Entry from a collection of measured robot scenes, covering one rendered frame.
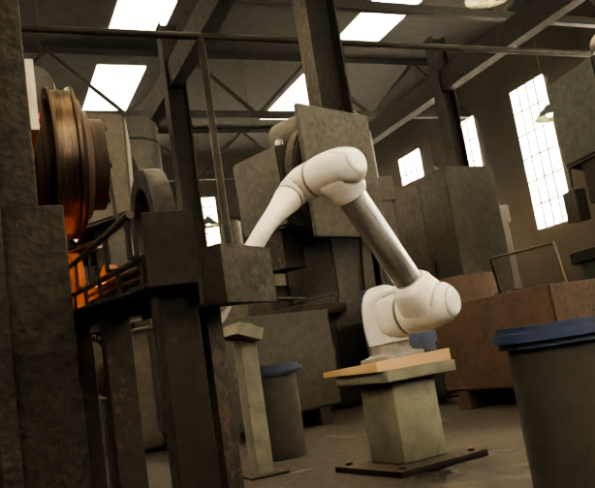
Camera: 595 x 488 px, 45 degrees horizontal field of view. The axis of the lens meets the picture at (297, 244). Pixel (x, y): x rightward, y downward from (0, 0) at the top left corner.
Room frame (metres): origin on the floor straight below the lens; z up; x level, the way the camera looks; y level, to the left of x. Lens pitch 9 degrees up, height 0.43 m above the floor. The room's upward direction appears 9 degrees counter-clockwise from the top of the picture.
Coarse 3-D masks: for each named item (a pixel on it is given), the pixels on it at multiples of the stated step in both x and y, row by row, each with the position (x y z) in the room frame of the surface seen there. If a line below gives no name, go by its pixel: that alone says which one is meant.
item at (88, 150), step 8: (80, 112) 1.97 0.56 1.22; (80, 120) 1.96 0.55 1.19; (88, 128) 1.99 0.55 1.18; (88, 136) 1.98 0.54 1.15; (88, 144) 1.97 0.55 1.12; (88, 152) 1.97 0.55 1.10; (88, 160) 1.95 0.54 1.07; (88, 168) 1.96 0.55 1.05; (88, 176) 1.96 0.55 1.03; (88, 184) 1.97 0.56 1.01; (88, 192) 1.99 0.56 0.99; (88, 200) 2.00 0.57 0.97; (88, 208) 2.02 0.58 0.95; (88, 216) 2.05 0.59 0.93
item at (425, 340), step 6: (360, 294) 5.50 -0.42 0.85; (360, 300) 5.52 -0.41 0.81; (360, 306) 5.55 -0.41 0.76; (432, 330) 5.37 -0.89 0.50; (414, 336) 5.30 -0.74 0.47; (420, 336) 5.31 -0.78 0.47; (426, 336) 5.33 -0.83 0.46; (432, 336) 5.36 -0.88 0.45; (366, 342) 5.56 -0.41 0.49; (414, 342) 5.30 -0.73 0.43; (420, 342) 5.31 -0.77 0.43; (426, 342) 5.33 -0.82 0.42; (432, 342) 5.36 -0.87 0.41; (414, 348) 5.30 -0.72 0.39; (420, 348) 5.31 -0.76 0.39; (426, 348) 5.32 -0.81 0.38; (432, 348) 5.35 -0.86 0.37
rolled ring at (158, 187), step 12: (144, 168) 1.08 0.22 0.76; (156, 168) 1.08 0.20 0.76; (144, 180) 1.06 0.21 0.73; (156, 180) 1.05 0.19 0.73; (168, 180) 1.06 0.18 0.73; (132, 192) 1.15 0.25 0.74; (144, 192) 1.07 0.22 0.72; (156, 192) 1.03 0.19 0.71; (168, 192) 1.04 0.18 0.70; (132, 204) 1.16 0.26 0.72; (144, 204) 1.15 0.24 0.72; (156, 204) 1.03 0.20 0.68; (168, 204) 1.04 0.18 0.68; (132, 228) 1.18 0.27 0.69; (132, 240) 1.19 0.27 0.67
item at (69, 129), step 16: (64, 96) 1.96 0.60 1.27; (64, 112) 1.92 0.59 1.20; (64, 128) 1.90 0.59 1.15; (80, 128) 1.91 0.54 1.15; (64, 144) 1.90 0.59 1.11; (80, 144) 1.90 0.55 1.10; (64, 160) 1.90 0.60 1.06; (80, 160) 1.91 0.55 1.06; (64, 176) 1.91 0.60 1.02; (80, 176) 1.93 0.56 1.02; (64, 192) 1.93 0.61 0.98; (80, 192) 1.95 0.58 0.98; (64, 208) 1.96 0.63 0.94; (80, 208) 1.98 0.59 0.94; (80, 224) 2.03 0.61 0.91; (80, 240) 2.12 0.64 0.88
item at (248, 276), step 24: (216, 264) 1.62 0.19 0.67; (240, 264) 1.68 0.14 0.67; (264, 264) 1.76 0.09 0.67; (216, 288) 1.63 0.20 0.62; (240, 288) 1.66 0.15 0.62; (264, 288) 1.75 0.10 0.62; (216, 312) 1.78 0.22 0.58; (216, 336) 1.77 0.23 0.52; (216, 360) 1.76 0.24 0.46; (216, 384) 1.75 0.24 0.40; (216, 408) 1.75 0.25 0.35; (216, 432) 1.75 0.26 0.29; (240, 480) 1.78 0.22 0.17
